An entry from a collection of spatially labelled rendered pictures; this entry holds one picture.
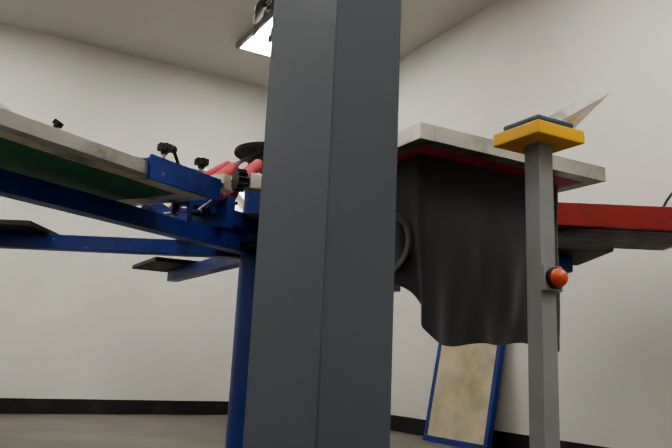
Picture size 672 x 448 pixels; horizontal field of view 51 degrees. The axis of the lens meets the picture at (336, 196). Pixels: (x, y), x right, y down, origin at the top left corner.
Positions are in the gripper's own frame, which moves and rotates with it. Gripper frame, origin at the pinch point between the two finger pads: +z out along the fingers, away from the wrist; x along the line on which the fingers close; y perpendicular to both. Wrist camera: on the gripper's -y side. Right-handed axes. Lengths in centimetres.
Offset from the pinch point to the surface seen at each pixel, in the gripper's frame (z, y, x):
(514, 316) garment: 48, 81, 62
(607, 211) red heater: 8, 10, 145
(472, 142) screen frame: 14, 80, 34
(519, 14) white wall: -113, -195, 206
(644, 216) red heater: 4, 16, 158
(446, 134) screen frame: 15, 81, 27
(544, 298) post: 39, 111, 43
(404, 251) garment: 42, 76, 30
